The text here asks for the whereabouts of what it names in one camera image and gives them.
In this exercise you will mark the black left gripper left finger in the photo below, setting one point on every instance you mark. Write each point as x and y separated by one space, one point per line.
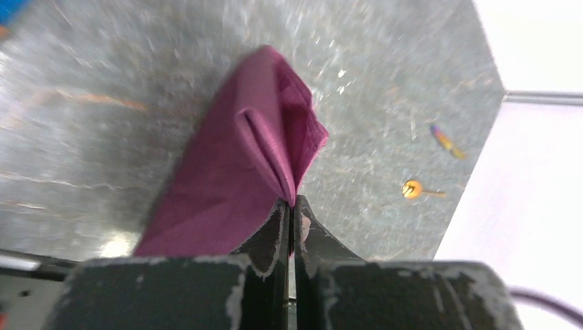
243 290

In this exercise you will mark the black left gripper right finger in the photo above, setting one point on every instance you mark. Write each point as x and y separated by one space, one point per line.
336 289

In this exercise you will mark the magenta satin napkin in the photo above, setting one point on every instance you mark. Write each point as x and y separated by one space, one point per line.
252 149

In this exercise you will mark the gold spoon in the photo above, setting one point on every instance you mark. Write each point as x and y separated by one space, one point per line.
413 189

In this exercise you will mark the iridescent rainbow knife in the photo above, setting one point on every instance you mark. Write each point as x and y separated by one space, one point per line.
446 143

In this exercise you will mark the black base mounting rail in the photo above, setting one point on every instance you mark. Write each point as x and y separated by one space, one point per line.
30 285

